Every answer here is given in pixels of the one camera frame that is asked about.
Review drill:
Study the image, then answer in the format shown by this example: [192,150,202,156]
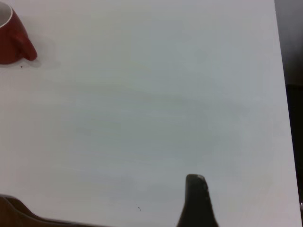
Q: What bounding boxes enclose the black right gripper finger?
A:
[175,174,220,227]

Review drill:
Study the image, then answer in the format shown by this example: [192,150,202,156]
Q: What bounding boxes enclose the red ceramic mug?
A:
[0,2,38,65]

